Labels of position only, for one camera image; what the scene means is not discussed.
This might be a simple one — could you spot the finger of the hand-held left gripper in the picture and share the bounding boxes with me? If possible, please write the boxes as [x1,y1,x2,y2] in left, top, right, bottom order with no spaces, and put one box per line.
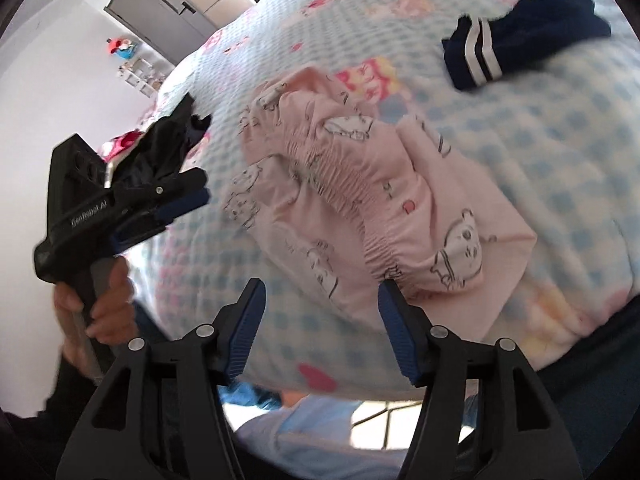
[110,167,209,222]
[111,216,173,254]

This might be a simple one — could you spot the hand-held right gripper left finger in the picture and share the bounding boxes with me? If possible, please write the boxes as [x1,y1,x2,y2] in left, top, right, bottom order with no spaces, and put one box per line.
[55,278,267,480]

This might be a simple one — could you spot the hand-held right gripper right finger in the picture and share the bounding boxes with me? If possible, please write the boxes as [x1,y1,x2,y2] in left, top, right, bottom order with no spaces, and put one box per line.
[377,280,583,480]

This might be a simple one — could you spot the pink printed pants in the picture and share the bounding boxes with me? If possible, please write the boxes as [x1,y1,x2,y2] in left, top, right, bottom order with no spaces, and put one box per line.
[222,66,537,342]

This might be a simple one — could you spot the person's left hand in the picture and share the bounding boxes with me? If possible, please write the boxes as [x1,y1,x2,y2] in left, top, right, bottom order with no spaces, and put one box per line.
[54,259,137,346]

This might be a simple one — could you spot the black garment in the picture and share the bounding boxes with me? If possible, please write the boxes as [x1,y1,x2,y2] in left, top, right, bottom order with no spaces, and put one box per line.
[102,92,212,196]

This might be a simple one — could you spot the red and pink cloth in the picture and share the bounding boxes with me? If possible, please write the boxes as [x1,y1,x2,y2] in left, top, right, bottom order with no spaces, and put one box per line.
[97,130,143,163]

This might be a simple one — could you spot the light blue cloth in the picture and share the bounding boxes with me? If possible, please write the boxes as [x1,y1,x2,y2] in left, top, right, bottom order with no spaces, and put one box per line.
[220,382,416,480]

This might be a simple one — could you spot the white shelf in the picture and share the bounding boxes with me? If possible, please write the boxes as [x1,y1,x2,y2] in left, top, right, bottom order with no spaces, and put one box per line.
[117,55,168,98]

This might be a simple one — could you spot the red and blue toy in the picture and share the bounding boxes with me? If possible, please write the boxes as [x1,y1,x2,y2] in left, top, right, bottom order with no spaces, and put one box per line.
[106,37,138,61]

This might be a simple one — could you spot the grey door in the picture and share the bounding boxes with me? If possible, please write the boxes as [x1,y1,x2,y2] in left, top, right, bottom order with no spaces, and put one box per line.
[105,0,221,66]

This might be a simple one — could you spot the blue checked printed blanket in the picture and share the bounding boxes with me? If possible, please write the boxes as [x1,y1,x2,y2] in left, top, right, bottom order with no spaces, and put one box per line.
[97,0,640,406]

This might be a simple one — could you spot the navy white-striped garment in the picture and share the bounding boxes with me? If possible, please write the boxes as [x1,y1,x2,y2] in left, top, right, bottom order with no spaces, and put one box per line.
[441,0,612,92]

